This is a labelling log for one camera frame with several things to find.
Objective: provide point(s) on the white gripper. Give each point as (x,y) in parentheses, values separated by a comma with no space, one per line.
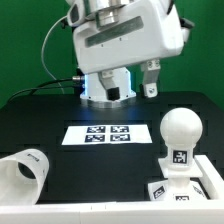
(110,34)

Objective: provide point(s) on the white frame wall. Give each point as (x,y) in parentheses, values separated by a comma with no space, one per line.
(191,212)

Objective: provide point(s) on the white lamp base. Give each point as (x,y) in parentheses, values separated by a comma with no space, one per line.
(177,184)

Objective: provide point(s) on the white lamp bulb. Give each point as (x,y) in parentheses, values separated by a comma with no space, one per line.
(181,129)

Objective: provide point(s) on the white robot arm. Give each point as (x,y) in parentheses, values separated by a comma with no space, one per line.
(94,93)

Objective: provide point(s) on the white lamp shade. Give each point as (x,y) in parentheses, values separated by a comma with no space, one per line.
(22,176)

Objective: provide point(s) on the white marker sheet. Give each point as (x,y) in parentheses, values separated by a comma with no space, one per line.
(107,134)

